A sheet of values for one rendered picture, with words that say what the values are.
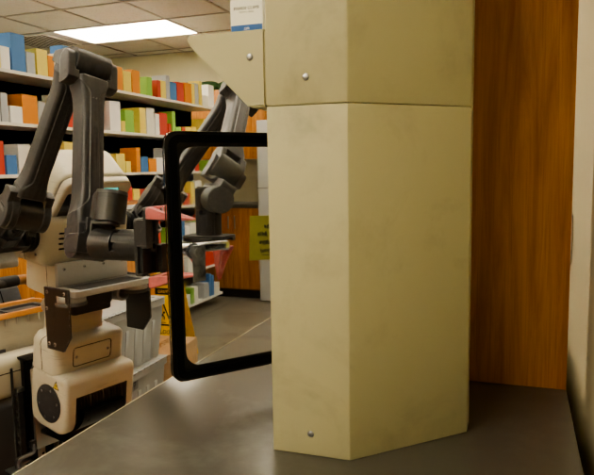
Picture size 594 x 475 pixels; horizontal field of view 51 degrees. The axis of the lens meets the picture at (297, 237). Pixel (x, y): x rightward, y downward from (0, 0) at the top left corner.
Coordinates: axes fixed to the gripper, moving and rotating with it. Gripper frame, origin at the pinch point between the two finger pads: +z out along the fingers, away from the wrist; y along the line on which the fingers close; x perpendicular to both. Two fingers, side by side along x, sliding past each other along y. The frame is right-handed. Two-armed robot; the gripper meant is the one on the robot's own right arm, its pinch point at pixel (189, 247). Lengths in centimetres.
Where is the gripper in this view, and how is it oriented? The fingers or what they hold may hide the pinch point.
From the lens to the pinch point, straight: 109.5
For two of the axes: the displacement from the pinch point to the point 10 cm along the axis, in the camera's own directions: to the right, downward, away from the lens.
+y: -0.1, -9.9, -1.1
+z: 9.4, 0.3, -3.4
